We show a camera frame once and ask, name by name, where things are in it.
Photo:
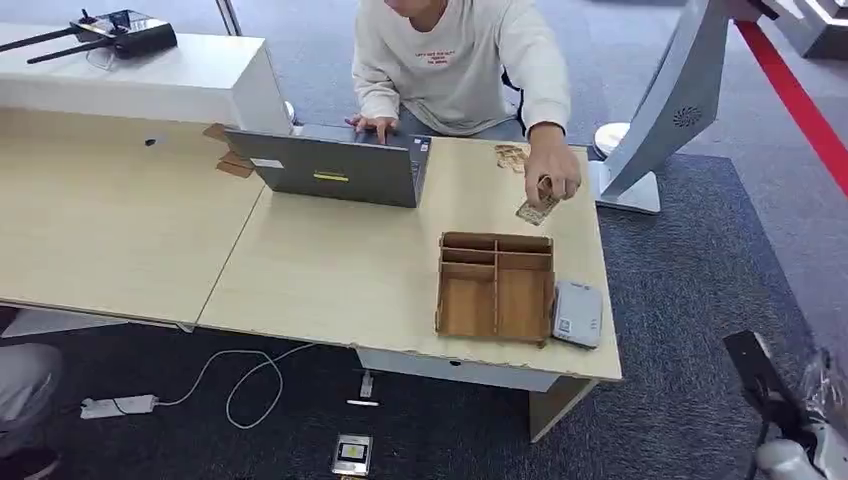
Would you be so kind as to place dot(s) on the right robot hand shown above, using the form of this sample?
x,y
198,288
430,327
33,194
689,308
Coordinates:
x,y
762,381

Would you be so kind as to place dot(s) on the person's left hand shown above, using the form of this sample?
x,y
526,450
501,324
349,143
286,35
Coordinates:
x,y
551,169

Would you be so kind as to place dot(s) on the person's right hand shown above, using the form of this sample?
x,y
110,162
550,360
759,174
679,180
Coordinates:
x,y
374,124

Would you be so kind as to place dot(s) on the thin printed card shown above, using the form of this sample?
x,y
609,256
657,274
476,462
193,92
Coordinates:
x,y
538,208

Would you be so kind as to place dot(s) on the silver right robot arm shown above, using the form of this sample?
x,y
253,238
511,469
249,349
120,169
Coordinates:
x,y
788,460

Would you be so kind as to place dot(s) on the grey laptop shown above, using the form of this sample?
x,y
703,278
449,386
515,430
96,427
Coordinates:
x,y
338,171

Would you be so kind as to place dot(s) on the white round disc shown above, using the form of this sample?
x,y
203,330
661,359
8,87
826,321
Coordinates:
x,y
608,138

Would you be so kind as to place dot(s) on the person in pale top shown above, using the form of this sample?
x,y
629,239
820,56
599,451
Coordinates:
x,y
457,66

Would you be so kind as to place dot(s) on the wooden compartment box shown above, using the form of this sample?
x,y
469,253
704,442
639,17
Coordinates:
x,y
495,288

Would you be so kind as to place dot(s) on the grey kiosk stand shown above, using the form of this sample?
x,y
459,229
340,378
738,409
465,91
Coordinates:
x,y
669,99

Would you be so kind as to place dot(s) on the small cardboard piece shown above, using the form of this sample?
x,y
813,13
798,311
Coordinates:
x,y
215,132

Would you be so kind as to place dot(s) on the metal pole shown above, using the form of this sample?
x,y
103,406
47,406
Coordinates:
x,y
228,16

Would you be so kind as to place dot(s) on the white counter block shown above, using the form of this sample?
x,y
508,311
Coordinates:
x,y
166,76

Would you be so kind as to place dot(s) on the pale wooden desk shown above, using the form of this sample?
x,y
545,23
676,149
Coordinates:
x,y
199,252

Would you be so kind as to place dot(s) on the small white plug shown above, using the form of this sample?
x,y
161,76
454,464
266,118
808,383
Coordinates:
x,y
366,384

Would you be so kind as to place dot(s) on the black remote controller with antennas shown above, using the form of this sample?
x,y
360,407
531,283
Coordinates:
x,y
126,34

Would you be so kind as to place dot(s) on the white flat strip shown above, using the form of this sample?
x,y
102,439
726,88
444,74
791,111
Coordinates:
x,y
362,403

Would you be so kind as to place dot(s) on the grey display platform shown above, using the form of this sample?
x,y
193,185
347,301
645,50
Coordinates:
x,y
818,26

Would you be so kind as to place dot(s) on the silver device with screen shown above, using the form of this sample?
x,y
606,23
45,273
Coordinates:
x,y
352,455

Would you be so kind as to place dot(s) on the white power strip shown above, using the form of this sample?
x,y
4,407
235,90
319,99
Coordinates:
x,y
119,406

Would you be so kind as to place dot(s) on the person's leg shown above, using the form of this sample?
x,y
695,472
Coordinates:
x,y
26,397

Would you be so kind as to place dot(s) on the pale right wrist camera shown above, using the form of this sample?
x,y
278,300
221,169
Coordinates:
x,y
833,450

